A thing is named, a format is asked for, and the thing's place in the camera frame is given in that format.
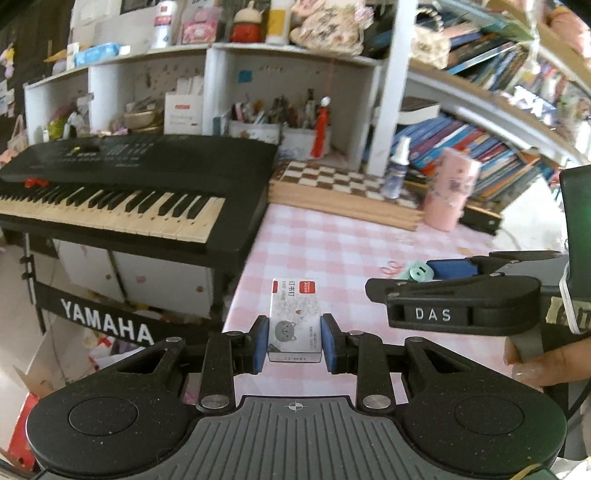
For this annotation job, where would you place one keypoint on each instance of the pink printed tumbler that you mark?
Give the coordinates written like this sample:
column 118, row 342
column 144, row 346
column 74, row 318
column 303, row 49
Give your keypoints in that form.
column 450, row 194

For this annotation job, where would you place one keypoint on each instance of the red tassel ornament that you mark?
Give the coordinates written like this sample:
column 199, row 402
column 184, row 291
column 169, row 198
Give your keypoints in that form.
column 321, row 124

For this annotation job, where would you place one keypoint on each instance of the red round doll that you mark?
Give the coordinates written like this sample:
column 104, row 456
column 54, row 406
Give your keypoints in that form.
column 247, row 27

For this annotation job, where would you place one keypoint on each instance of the small blue spray bottle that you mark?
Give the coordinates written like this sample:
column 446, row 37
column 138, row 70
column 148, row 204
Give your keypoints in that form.
column 397, row 175

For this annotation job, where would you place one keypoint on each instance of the row of colourful leaning books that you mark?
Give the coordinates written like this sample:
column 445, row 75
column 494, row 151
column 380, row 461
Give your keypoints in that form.
column 475, row 157

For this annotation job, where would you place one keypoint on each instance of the small mint green object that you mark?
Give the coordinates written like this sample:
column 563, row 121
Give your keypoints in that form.
column 415, row 272

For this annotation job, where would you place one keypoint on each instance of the black keyboard stand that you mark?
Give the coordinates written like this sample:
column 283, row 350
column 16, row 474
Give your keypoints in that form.
column 106, row 321

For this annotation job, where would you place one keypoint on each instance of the pink packet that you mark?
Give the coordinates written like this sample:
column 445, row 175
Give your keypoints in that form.
column 200, row 27

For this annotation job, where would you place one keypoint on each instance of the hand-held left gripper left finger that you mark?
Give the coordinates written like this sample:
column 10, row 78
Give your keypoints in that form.
column 260, row 344

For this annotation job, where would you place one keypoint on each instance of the white staple box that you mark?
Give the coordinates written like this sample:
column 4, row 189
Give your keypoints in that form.
column 295, row 314

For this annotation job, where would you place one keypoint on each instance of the floral fabric bag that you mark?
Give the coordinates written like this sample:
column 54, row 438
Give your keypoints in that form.
column 328, row 30

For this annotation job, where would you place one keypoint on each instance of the wooden chessboard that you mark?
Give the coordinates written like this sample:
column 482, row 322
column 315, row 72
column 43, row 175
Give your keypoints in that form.
column 332, row 184

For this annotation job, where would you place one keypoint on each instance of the white cabinet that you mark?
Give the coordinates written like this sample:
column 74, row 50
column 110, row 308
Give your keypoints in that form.
column 161, row 281

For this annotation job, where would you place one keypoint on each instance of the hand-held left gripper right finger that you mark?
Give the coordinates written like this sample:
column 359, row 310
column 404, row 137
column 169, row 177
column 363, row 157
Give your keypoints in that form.
column 330, row 344

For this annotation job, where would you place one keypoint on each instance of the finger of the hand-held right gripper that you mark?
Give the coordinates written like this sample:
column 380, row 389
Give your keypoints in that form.
column 452, row 268
column 489, row 307

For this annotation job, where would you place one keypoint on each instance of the yellow and white bottle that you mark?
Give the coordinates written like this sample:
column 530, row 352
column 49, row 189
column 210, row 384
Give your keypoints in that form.
column 278, row 23

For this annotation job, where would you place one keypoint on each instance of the golden bowl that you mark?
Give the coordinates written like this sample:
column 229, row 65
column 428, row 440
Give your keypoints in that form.
column 143, row 120

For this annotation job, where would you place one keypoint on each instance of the black electronic keyboard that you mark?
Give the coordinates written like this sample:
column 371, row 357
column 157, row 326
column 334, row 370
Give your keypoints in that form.
column 138, row 161

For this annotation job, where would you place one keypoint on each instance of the person's right hand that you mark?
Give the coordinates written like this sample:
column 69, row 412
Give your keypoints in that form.
column 554, row 367

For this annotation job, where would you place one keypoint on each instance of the white pen holder box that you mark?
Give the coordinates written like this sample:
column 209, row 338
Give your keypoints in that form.
column 256, row 133

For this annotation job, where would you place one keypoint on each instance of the white bottle with red label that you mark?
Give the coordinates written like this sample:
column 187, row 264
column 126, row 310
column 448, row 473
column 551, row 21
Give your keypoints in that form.
column 164, row 25

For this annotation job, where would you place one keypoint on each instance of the white box with red label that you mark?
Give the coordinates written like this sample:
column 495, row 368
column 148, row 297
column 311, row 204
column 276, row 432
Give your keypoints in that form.
column 183, row 115

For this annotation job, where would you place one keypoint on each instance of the thick dark book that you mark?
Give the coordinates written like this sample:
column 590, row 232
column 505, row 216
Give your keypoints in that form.
column 418, row 110

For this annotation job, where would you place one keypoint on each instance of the shelf of stacked picture books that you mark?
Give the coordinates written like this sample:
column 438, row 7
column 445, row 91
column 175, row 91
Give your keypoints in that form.
column 503, row 60

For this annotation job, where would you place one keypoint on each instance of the dark brown case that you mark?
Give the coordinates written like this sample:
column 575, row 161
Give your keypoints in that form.
column 482, row 219

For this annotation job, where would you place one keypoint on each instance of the pink checked desktop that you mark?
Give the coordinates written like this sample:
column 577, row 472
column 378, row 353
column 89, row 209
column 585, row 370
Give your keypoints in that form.
column 323, row 249

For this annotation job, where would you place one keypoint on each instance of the grey and wood bookshelf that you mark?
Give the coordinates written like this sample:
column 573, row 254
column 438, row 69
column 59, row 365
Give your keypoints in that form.
column 397, row 83

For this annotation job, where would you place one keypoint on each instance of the white woven handbag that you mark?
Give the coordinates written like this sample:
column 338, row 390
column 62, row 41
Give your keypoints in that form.
column 429, row 44

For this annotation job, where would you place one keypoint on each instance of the blue wipes pack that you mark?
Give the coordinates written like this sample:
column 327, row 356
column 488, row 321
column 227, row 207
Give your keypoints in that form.
column 99, row 51

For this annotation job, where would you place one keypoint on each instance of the white shelf unit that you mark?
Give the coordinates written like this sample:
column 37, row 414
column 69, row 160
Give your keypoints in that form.
column 217, row 78

